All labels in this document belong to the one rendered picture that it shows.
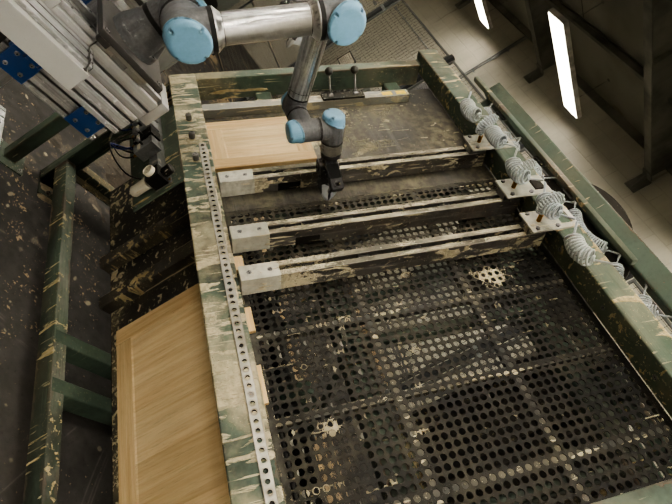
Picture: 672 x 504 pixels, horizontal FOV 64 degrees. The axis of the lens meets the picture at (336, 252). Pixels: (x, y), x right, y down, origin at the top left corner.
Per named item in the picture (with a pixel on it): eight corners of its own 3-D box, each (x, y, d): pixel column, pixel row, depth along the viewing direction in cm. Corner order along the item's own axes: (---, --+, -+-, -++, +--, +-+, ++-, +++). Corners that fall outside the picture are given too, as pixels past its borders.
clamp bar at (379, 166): (218, 183, 203) (213, 130, 185) (496, 152, 232) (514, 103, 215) (221, 201, 196) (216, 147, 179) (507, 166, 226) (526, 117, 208)
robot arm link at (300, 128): (281, 129, 181) (313, 125, 184) (289, 149, 175) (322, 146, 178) (282, 109, 176) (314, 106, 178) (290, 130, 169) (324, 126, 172)
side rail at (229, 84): (197, 94, 254) (194, 72, 246) (411, 78, 282) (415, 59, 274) (198, 101, 251) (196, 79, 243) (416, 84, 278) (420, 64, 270)
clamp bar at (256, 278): (237, 276, 173) (233, 223, 156) (553, 226, 202) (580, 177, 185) (242, 300, 167) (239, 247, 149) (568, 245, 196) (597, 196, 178)
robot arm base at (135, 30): (113, 32, 140) (143, 10, 138) (112, 6, 150) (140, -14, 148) (153, 74, 152) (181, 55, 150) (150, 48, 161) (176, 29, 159)
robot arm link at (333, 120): (317, 107, 175) (342, 105, 178) (315, 135, 183) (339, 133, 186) (324, 121, 170) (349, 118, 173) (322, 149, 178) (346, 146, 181)
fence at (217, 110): (202, 112, 234) (201, 104, 231) (404, 96, 258) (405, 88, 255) (203, 118, 231) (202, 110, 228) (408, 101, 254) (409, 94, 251)
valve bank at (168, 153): (104, 112, 222) (150, 80, 217) (129, 135, 232) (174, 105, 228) (104, 190, 190) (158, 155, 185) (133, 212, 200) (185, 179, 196)
